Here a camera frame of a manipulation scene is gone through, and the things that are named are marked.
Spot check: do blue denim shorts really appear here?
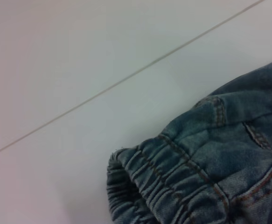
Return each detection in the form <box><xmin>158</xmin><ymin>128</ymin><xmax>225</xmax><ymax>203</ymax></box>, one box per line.
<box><xmin>106</xmin><ymin>56</ymin><xmax>272</xmax><ymax>224</ymax></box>

